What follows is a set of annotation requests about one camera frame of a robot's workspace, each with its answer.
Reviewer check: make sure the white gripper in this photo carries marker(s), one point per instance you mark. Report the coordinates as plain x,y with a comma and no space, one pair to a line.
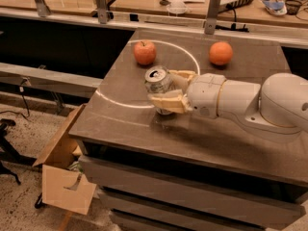
204,92

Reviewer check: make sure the silver green 7up can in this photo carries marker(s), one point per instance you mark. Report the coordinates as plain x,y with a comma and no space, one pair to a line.
158,80

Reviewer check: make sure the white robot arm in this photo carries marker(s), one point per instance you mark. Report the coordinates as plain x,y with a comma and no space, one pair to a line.
275,111

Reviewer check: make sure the red apple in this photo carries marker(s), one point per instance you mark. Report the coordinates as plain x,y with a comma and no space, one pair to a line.
145,52

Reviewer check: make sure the orange fruit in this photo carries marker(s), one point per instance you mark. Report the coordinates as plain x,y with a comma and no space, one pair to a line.
220,53

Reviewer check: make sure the clear plastic bowl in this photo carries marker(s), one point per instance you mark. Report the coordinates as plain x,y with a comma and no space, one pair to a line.
177,7

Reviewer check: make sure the grey cabinet drawer stack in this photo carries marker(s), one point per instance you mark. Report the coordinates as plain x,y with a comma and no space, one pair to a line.
149,193

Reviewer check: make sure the grey power strip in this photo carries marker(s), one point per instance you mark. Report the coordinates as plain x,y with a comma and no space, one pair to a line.
226,5

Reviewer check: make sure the white blue bowl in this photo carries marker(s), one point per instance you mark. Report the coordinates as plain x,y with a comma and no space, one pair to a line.
275,8

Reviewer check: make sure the black mesh cup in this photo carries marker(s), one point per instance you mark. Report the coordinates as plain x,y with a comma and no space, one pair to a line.
292,6

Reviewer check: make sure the open cardboard box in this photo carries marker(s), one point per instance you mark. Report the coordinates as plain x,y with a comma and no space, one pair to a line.
61,187

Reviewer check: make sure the black chair base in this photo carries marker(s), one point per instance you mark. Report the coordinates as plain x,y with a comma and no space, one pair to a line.
8,153

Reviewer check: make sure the metal bracket right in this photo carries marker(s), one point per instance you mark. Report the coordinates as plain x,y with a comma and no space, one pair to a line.
211,17

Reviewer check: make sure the metal bracket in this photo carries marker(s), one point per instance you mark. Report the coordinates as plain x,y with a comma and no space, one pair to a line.
42,9
102,11
211,17

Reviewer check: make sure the metal bracket middle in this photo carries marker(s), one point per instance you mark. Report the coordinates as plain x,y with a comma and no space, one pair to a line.
102,11

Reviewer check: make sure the metal bracket left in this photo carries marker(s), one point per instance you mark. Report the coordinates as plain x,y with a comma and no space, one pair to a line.
42,9

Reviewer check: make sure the metal frame rail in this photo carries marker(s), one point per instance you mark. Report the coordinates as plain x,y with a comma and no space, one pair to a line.
43,79

